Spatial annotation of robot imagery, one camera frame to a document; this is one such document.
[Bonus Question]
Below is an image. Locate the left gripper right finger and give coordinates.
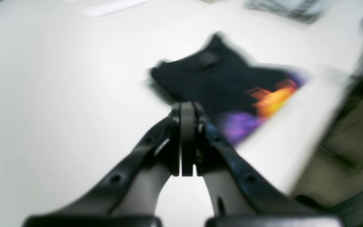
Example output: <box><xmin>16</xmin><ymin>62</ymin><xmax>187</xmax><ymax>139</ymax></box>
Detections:
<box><xmin>180</xmin><ymin>102</ymin><xmax>344</xmax><ymax>227</ymax></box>

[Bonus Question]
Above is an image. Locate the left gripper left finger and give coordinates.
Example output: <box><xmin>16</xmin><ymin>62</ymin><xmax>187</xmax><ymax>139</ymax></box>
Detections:
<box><xmin>23</xmin><ymin>103</ymin><xmax>181</xmax><ymax>227</ymax></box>

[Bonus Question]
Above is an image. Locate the grey T-shirt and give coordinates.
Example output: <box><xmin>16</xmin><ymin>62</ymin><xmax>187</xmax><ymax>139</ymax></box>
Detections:
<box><xmin>245</xmin><ymin>0</ymin><xmax>327</xmax><ymax>24</ymax></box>

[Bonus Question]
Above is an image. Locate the black T-shirt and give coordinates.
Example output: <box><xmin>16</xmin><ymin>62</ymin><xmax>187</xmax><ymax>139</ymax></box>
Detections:
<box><xmin>150</xmin><ymin>32</ymin><xmax>307</xmax><ymax>145</ymax></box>

